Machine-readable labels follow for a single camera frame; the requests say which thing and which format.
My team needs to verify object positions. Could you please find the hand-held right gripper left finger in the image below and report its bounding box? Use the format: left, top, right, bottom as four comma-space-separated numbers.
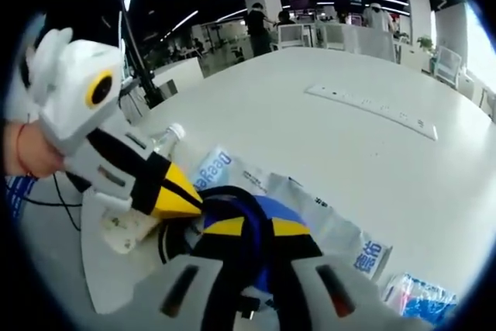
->
135, 216, 249, 331

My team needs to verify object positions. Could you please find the white floral tissue roll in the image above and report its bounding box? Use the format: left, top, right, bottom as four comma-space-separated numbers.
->
98, 206, 162, 255

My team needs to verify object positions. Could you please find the blue snack packet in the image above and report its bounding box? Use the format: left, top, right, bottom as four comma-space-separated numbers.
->
193, 144, 269, 202

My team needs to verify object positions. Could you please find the black metal stand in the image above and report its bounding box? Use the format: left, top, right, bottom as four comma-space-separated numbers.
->
115, 0, 166, 110

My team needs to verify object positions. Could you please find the blue white crinkly packet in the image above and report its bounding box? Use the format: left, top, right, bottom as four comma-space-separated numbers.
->
383, 272, 459, 328

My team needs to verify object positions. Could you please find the white office chair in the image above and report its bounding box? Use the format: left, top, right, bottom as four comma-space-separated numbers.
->
433, 46, 465, 88
278, 23, 313, 51

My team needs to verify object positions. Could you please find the blue printed badge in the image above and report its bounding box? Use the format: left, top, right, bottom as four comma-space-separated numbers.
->
5, 175, 38, 220

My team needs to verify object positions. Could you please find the clear plastic bottle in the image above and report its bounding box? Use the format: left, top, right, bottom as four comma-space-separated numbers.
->
149, 123, 188, 164

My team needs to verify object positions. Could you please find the green potted plant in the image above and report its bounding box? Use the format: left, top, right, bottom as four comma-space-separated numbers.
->
416, 35, 435, 53

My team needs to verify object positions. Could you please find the person's left hand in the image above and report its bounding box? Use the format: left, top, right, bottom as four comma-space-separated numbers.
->
23, 120, 67, 178

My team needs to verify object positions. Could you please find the white table power strip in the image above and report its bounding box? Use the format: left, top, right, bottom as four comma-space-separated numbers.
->
304, 82, 439, 141

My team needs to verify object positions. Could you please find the white table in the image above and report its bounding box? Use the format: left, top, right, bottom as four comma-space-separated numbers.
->
79, 46, 496, 315

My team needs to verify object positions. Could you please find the thin black cable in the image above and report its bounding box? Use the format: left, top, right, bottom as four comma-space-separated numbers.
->
22, 174, 84, 231

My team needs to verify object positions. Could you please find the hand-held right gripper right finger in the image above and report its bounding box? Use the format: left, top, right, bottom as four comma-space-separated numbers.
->
270, 218, 431, 331

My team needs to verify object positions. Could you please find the transparent printed plastic bag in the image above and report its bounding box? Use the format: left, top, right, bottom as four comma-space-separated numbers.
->
267, 171, 393, 281

